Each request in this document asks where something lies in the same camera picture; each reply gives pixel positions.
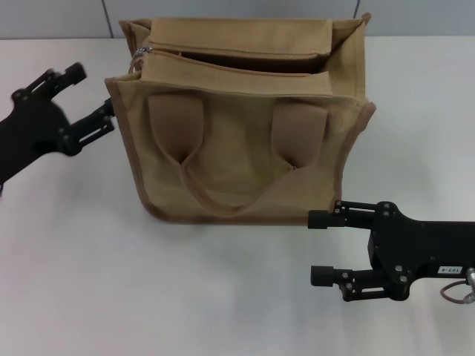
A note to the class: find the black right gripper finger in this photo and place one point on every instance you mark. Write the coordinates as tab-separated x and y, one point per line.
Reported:
356	283
352	217

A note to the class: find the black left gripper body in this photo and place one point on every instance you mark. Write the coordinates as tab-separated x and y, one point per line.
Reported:
33	126

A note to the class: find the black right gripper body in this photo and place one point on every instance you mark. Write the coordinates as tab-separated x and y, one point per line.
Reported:
408	244

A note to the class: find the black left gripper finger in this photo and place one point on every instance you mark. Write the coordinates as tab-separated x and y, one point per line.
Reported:
92	126
55	79

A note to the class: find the silver metal zipper pull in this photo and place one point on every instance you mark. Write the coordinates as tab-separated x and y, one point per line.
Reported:
143	49

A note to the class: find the khaki canvas food bag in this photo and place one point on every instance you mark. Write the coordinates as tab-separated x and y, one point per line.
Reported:
241	148

